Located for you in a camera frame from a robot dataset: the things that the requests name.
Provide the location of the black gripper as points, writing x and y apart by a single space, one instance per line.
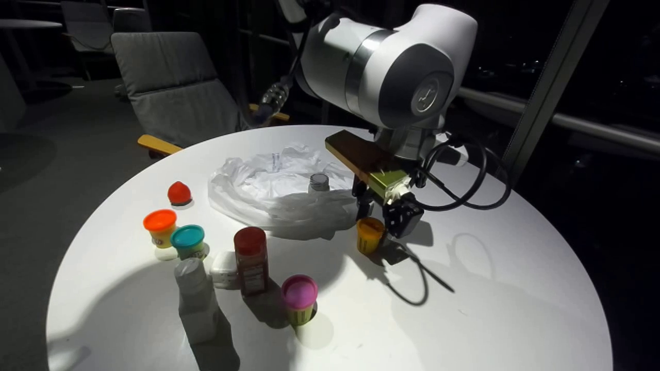
389 189

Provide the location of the yellow dough tub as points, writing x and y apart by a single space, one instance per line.
371 237

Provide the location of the purple-lid dough tub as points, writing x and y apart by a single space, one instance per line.
299 295

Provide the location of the red-capped spice bottle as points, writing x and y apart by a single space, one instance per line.
251 258

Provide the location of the clear bottle white cap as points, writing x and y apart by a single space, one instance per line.
196 295

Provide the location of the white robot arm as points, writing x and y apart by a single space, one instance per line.
384 68

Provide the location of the clear plastic bag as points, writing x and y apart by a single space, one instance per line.
274 186

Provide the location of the small clear cube box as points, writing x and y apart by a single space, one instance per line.
225 278

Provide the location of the teal-lid dough tub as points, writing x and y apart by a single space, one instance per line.
188 239

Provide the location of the small red round container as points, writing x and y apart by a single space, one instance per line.
180 194

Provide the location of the orange-lid dough tub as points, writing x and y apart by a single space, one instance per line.
159 222

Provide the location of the grey padded chair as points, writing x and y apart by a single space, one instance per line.
171 83

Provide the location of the dark grey office chair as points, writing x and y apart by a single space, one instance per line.
87 22

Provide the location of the grey slanted window post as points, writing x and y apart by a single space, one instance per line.
550 83

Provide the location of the grey horizontal rail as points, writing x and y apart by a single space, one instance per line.
590 126

